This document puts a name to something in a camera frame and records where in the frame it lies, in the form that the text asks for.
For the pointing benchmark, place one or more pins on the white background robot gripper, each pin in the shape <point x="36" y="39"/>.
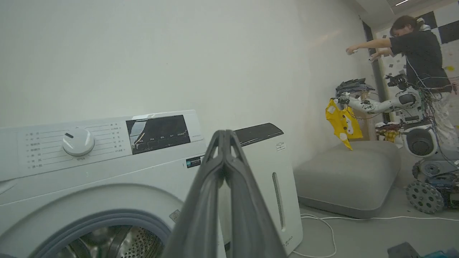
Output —
<point x="342" y="98"/>

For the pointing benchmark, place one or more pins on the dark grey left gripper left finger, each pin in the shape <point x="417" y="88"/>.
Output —
<point x="200" y="200"/>

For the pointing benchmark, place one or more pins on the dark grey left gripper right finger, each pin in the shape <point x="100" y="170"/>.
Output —
<point x="247" y="208"/>

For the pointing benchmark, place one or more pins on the yellow garment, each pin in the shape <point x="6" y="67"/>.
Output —
<point x="340" y="123"/>

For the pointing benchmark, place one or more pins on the person right forearm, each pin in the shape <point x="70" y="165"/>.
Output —
<point x="384" y="52"/>

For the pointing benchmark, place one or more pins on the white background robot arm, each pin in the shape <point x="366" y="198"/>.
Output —
<point x="376" y="105"/>

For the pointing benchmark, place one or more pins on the person left forearm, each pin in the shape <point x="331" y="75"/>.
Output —
<point x="373" y="44"/>

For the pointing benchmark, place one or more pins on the small square door sticker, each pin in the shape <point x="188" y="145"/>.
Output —
<point x="175" y="215"/>

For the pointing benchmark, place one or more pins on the black washing machine display panel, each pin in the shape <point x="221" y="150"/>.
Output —
<point x="157" y="134"/>

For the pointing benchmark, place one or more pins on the round washing machine door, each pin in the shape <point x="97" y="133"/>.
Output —
<point x="107" y="215"/>

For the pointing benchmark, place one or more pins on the white front-load washing machine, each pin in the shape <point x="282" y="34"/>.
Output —
<point x="107" y="168"/>

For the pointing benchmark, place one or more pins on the white washing machine dial knob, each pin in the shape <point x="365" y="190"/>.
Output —
<point x="79" y="141"/>

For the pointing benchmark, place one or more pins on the person left hand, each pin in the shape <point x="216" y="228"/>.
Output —
<point x="351" y="50"/>

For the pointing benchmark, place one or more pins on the person right hand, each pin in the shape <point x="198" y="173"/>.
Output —
<point x="374" y="57"/>

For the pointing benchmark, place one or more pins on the dark clothing pile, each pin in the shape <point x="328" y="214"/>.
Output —
<point x="353" y="86"/>

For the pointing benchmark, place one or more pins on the brown cardboard box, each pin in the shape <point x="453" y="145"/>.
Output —
<point x="367" y="125"/>

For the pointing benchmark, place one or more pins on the small blue energy sticker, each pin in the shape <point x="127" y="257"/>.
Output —
<point x="193" y="162"/>

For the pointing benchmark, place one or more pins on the white air purifier black top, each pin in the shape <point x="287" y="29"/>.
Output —
<point x="267" y="168"/>

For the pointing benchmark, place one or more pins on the yellow red plaid cloth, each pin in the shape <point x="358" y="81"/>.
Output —
<point x="389" y="134"/>

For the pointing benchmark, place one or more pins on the grey sofa cushion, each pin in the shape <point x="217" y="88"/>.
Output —
<point x="344" y="179"/>

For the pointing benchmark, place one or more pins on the white background robot torso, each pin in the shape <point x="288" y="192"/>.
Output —
<point x="419" y="139"/>

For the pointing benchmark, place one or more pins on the person in black shirt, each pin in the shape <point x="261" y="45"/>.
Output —
<point x="423" y="53"/>

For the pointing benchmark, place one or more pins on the background robot wheeled base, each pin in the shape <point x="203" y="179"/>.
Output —
<point x="426" y="197"/>

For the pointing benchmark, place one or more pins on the dark grey floor object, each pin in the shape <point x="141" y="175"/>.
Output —
<point x="403" y="251"/>

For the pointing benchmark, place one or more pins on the blue floor object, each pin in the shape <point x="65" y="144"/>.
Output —
<point x="441" y="254"/>

